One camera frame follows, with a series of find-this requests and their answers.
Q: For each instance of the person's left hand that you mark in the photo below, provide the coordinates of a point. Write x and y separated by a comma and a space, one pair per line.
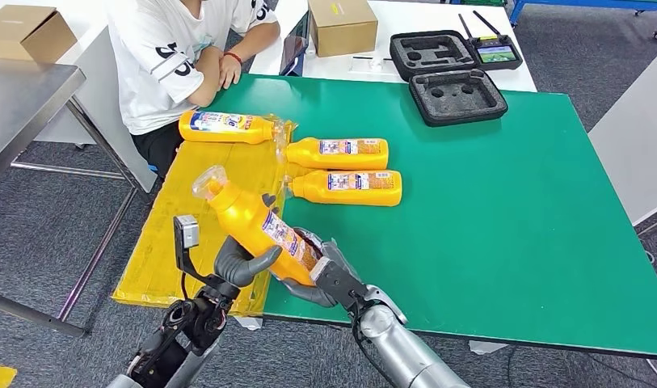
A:
230, 72

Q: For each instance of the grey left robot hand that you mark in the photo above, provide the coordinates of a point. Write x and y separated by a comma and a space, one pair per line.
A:
237, 268

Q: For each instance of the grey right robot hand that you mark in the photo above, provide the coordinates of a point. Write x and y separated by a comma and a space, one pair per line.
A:
306, 297

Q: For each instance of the orange detergent bottle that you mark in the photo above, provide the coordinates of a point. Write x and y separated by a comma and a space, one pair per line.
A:
349, 188
339, 154
221, 128
242, 219

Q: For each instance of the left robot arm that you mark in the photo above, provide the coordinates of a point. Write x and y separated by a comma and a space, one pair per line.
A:
162, 353

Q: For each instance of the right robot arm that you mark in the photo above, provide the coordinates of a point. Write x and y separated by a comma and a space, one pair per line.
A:
408, 353

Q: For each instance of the person's right forearm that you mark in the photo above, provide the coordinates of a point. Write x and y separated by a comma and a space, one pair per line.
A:
205, 80

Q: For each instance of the person's left forearm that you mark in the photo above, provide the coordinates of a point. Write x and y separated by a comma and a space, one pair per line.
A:
258, 40

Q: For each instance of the white paper scrap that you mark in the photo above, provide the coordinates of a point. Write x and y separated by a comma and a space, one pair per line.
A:
248, 323
486, 347

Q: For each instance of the black tablet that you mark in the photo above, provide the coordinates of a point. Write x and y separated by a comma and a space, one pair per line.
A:
294, 45

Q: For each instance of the yellow plastic-wrapped cardboard sheet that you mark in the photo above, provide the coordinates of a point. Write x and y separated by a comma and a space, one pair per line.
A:
162, 257

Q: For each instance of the person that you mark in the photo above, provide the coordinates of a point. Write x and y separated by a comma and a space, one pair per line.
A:
157, 53

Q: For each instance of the cardboard box with yellow sticker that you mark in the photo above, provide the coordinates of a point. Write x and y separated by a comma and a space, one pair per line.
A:
341, 27

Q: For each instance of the small clear plastic packet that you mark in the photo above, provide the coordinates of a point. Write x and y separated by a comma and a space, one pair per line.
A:
368, 65

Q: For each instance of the black foam-lined case half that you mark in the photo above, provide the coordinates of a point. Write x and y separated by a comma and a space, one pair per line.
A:
432, 56
456, 99

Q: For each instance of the plain cardboard box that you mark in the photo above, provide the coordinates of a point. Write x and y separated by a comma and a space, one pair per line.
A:
28, 32

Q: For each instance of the stainless steel table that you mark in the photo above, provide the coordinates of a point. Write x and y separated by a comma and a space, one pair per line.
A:
23, 107

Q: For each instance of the remote controller with screen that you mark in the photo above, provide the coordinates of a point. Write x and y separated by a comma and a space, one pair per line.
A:
496, 54

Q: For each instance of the blue metal shelf rack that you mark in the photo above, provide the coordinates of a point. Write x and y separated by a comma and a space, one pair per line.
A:
514, 13

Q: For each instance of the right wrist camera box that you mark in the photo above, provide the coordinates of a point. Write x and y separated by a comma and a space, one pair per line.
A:
339, 284

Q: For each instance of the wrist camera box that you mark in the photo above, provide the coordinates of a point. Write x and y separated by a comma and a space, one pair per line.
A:
186, 231
339, 284

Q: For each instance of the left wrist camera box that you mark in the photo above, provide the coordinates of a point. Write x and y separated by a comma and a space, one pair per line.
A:
186, 231

